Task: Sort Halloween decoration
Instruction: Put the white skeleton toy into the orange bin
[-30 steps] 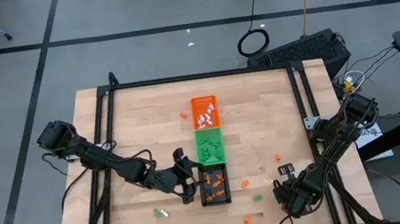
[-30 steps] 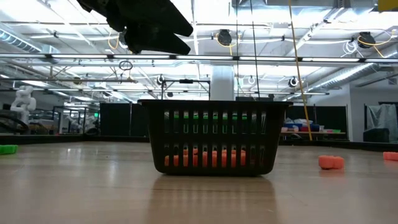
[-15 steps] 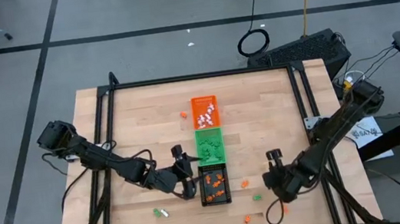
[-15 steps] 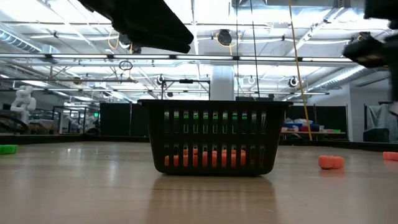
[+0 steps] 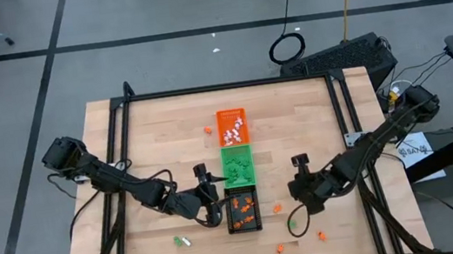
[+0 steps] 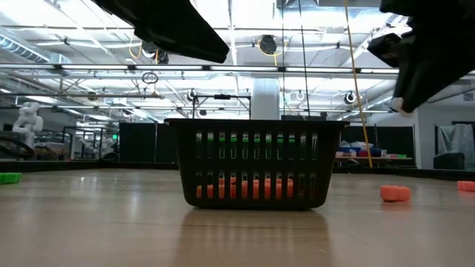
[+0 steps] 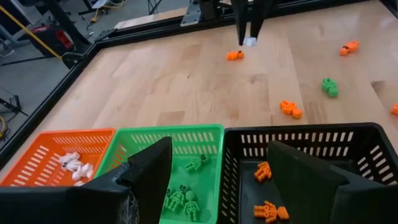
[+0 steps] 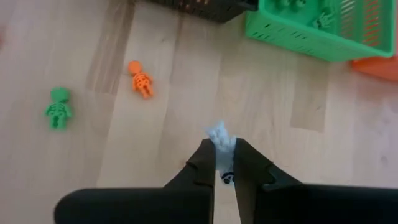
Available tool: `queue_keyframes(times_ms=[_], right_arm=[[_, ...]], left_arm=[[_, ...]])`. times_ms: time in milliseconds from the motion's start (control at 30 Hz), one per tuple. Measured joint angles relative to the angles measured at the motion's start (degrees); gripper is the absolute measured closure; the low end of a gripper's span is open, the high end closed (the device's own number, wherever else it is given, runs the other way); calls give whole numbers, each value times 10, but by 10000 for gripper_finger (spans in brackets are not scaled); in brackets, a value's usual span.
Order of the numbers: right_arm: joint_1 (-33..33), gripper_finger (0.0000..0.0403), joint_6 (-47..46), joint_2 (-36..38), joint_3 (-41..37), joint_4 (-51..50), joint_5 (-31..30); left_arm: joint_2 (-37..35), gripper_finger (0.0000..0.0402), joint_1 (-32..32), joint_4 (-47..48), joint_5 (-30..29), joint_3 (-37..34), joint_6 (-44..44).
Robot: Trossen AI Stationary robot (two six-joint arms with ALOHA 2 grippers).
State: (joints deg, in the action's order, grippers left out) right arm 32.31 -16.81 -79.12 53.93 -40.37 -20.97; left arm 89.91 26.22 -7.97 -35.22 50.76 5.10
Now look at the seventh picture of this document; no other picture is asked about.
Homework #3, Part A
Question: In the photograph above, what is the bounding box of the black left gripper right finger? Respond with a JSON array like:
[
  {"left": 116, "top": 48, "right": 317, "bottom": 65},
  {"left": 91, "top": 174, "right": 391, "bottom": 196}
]
[{"left": 267, "top": 140, "right": 348, "bottom": 224}]

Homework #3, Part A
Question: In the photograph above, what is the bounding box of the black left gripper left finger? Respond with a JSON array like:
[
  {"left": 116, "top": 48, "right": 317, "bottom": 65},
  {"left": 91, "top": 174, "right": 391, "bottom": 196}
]
[{"left": 119, "top": 136, "right": 174, "bottom": 224}]

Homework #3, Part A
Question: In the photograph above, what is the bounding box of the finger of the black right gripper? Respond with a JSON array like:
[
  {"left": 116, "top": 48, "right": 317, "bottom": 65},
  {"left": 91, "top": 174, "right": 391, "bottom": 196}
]
[
  {"left": 231, "top": 0, "right": 249, "bottom": 46},
  {"left": 250, "top": 0, "right": 274, "bottom": 39}
]

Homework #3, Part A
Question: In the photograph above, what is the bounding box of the green toy skeleton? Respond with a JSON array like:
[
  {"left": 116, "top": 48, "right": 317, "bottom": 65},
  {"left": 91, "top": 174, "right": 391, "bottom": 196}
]
[
  {"left": 185, "top": 154, "right": 211, "bottom": 173},
  {"left": 321, "top": 77, "right": 340, "bottom": 98},
  {"left": 164, "top": 185, "right": 188, "bottom": 213}
]

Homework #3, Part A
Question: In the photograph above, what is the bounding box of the small green block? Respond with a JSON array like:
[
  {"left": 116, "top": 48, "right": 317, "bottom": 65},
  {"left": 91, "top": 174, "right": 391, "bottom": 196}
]
[{"left": 183, "top": 190, "right": 201, "bottom": 222}]

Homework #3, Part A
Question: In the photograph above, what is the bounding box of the green slotted plastic basket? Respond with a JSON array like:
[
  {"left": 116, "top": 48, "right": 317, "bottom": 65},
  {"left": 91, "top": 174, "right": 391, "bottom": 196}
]
[{"left": 95, "top": 124, "right": 225, "bottom": 224}]

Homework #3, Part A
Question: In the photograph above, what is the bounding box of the black slotted plastic basket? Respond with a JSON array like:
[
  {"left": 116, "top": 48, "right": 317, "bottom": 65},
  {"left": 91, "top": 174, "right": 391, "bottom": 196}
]
[{"left": 217, "top": 122, "right": 398, "bottom": 224}]

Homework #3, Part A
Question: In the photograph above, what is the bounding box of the orange slotted plastic basket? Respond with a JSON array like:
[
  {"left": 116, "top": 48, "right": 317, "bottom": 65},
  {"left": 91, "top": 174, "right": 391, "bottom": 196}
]
[{"left": 0, "top": 128, "right": 116, "bottom": 187}]

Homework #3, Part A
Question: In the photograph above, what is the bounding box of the black computer tower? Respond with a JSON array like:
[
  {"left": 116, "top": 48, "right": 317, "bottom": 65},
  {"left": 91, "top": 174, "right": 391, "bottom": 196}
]
[{"left": 27, "top": 23, "right": 77, "bottom": 58}]

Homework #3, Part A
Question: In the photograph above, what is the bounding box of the white cable with yellow plug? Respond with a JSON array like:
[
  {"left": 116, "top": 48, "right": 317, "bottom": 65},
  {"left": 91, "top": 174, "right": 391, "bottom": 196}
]
[{"left": 91, "top": 0, "right": 128, "bottom": 19}]

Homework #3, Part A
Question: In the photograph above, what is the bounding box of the yellow hanging cable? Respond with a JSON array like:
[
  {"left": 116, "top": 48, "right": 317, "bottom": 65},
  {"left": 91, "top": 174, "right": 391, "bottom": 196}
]
[{"left": 0, "top": 4, "right": 63, "bottom": 60}]

